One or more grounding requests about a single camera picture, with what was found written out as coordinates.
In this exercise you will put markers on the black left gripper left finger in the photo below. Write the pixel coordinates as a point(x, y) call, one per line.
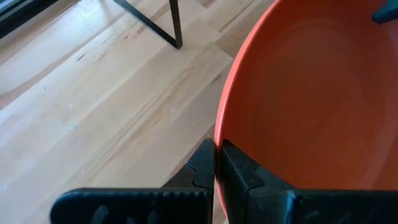
point(140, 208)

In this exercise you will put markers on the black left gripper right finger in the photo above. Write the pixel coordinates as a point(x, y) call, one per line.
point(311, 208)

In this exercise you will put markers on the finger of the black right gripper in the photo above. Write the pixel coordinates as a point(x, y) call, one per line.
point(388, 12)

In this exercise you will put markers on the dark red bowl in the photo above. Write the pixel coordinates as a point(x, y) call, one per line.
point(311, 93)

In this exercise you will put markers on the wooden shelf black metal legs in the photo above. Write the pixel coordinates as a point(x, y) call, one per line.
point(176, 25)

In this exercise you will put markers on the black aluminium rig frame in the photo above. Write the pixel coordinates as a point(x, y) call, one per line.
point(18, 15)

